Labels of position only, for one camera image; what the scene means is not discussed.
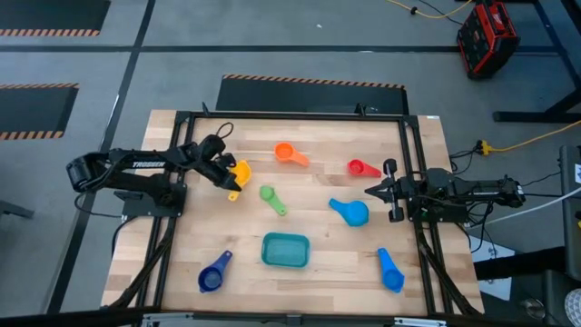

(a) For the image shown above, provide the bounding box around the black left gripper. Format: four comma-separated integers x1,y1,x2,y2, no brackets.
192,134,242,193

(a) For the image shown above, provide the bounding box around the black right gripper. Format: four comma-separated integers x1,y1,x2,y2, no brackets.
364,158,430,223

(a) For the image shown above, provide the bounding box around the yellow measuring cup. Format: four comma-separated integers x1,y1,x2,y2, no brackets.
227,158,253,203

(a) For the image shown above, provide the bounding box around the large cyan measuring cup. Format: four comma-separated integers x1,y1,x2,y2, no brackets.
328,197,370,228

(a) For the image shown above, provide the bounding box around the red measuring cup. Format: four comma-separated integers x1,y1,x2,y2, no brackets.
347,158,383,179

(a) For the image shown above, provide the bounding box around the green measuring cup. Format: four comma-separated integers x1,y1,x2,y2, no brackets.
259,184,289,217

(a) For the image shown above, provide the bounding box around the orange measuring cup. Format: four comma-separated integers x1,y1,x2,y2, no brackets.
273,142,310,168

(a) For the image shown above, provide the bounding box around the bright blue measuring cup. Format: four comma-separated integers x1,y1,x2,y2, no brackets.
377,247,406,294

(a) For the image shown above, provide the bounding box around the teal plastic basket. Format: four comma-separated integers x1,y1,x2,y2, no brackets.
261,232,311,269

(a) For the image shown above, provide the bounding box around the navy blue measuring cup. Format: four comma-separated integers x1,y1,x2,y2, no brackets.
197,250,234,294

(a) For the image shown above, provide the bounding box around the black striped floor mat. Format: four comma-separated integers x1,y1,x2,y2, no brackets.
0,0,112,38
0,83,81,142
214,74,410,116

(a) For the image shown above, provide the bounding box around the white floor plate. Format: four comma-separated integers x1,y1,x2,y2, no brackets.
469,235,517,302

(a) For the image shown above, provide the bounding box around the black crossbar with silver brackets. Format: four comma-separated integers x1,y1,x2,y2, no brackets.
0,308,581,327

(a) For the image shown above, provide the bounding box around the red and black tool box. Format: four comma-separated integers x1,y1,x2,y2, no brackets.
457,1,521,81

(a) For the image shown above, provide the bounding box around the black equipment rack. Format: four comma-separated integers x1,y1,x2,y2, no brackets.
558,144,581,282

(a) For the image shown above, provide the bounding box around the black floor box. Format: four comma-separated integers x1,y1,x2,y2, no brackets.
510,269,581,327

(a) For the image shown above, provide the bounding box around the grey floor bar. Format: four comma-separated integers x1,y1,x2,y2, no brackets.
0,199,35,221

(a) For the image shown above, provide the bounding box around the white patterned ball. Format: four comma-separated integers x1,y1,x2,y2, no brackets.
564,288,581,327

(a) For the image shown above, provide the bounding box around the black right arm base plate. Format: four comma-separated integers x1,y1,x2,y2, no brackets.
405,170,468,224

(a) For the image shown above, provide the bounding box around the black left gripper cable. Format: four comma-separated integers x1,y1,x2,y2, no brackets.
214,121,235,140

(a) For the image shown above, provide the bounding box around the black metal rig frame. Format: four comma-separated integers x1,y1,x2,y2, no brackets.
108,103,483,317

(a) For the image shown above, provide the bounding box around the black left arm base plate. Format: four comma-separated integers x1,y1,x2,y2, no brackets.
113,181,188,219

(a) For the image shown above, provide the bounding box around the yellow extension cable with socket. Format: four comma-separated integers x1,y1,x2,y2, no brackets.
479,119,581,156

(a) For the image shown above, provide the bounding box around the white floor cable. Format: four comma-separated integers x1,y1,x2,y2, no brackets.
469,186,581,228

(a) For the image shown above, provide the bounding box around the yellow floor cable with plug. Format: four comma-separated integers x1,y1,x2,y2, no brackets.
385,0,474,21

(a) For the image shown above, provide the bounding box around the black desk leg frame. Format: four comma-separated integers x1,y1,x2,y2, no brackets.
492,0,581,124

